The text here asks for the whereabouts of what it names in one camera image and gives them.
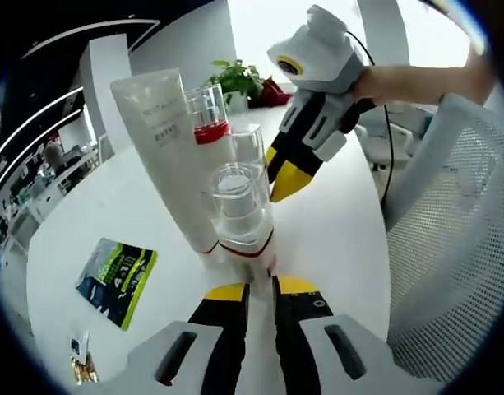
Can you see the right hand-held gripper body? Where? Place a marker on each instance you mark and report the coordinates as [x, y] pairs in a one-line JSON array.
[[317, 53]]

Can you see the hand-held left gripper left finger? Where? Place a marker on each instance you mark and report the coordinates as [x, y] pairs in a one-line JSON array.
[[218, 337]]

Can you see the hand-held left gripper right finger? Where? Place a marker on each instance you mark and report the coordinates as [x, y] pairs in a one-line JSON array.
[[301, 329]]

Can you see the small clear-capped skincare bottle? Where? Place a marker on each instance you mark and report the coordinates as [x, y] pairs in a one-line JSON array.
[[239, 205], [247, 144]]

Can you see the red-collared white skincare bottle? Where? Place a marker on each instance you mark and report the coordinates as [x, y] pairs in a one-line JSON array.
[[212, 133]]

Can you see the green black skincare sachet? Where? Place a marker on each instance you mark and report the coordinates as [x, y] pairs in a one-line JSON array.
[[116, 284]]

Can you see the white skincare tube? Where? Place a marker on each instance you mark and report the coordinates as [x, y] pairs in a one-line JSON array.
[[161, 164]]

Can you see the gold foil skincare sachet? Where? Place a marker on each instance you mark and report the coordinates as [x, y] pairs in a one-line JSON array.
[[85, 372]]

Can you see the person's right hand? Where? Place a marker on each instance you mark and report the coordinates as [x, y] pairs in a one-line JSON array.
[[373, 84]]

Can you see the red bag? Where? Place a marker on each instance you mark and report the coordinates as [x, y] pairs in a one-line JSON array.
[[272, 94]]

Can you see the white swivel chair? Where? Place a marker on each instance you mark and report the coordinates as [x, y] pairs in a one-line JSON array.
[[385, 142]]

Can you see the green potted plant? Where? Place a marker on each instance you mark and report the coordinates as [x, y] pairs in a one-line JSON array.
[[235, 80]]

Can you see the white mesh office chair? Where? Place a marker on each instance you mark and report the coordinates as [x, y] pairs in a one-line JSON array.
[[461, 230]]

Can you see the white plastic chair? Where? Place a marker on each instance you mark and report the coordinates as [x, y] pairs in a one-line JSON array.
[[105, 148]]

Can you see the white office desk row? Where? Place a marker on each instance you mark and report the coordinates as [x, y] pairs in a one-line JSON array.
[[50, 193]]

